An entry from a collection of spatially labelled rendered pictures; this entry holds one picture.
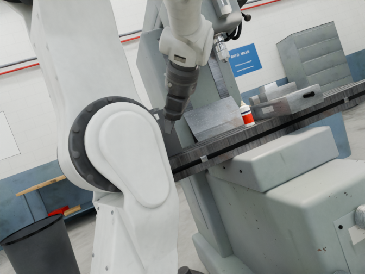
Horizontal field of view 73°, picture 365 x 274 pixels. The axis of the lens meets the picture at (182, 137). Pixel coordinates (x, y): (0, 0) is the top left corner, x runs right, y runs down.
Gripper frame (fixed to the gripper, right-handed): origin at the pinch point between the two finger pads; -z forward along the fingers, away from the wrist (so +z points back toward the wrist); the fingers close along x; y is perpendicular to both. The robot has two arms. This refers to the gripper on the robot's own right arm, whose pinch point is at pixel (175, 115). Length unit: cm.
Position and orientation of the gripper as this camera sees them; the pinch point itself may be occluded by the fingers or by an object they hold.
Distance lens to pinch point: 77.8
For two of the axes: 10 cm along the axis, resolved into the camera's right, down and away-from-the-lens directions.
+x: 3.3, -6.6, 6.7
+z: 1.5, -6.7, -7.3
